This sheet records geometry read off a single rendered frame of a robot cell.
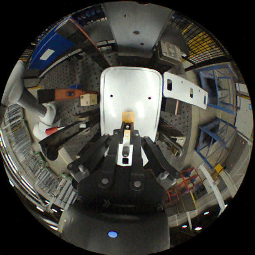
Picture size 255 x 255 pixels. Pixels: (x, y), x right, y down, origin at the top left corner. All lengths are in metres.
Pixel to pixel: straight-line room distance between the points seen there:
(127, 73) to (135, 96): 0.09
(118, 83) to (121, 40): 0.15
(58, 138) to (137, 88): 0.27
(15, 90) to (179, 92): 0.70
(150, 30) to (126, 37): 0.07
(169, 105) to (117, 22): 0.32
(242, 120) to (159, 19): 7.75
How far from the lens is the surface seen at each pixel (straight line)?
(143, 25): 0.22
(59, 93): 0.19
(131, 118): 0.21
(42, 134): 0.88
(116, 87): 0.26
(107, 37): 0.36
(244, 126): 7.88
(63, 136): 0.21
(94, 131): 0.69
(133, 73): 0.27
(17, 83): 0.49
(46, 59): 0.53
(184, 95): 0.34
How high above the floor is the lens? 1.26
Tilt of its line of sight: 67 degrees down
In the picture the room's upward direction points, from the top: 172 degrees counter-clockwise
